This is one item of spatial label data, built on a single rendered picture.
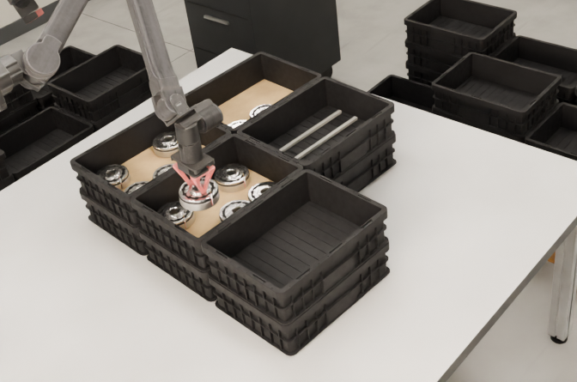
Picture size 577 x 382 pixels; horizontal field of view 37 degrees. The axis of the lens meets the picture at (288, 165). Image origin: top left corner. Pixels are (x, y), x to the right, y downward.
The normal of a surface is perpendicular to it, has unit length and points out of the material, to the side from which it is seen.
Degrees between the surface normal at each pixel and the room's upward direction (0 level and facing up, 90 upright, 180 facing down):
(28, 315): 0
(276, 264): 0
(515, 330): 0
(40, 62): 50
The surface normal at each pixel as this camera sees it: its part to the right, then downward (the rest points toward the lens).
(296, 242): -0.11, -0.80
